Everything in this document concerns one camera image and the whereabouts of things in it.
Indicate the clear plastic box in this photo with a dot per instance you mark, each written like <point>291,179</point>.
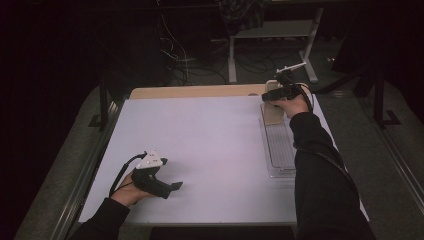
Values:
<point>280,150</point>

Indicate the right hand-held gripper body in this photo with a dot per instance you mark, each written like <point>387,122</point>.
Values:
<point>291,90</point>

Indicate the white metal table frame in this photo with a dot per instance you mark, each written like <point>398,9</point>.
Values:
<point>276,30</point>

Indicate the grey metal rail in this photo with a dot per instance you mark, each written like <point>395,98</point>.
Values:
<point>405,180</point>
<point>83,186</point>

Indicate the dark checked cloth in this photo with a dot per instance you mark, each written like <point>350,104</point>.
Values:
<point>243,13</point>

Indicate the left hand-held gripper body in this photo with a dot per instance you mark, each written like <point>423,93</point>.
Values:
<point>148,180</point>

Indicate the person's right hand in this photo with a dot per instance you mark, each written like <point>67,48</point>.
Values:
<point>295,106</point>

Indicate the person's left hand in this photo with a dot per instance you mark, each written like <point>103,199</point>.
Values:
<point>128,195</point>

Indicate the black metal stand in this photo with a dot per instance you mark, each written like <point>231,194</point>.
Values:
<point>104,106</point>
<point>379,100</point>

